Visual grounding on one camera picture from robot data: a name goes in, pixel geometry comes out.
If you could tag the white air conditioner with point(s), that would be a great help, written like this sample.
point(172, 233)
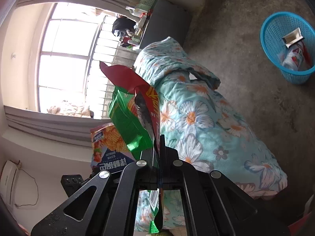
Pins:
point(8, 182)

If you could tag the beige padded jacket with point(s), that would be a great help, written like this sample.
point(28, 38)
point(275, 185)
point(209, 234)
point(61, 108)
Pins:
point(71, 109)

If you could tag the white carton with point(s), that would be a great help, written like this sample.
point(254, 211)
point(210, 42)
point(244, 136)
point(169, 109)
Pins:
point(292, 38)

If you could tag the small green plastic basket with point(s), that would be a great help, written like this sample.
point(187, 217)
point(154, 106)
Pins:
point(147, 1)

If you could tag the orange chips bag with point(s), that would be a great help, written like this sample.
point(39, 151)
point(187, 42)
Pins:
point(110, 150)

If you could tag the blue plastic basket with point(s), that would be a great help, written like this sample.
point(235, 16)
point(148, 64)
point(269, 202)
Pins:
point(295, 77)

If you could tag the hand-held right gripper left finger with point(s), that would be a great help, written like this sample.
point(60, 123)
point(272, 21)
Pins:
point(147, 174)

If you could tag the white printed bottle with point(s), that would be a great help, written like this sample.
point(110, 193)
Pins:
point(294, 57)

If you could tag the floral blanket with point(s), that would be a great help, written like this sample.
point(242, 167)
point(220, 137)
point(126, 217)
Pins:
point(209, 132)

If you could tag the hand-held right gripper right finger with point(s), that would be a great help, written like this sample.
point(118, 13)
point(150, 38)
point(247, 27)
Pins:
point(169, 174)

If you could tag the green and red snack bag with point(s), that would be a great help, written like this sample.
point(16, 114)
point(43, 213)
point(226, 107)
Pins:
point(128, 125)

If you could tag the black bag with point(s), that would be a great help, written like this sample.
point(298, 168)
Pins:
point(121, 27)

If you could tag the grey cabinet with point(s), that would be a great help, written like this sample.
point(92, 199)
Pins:
point(169, 22)

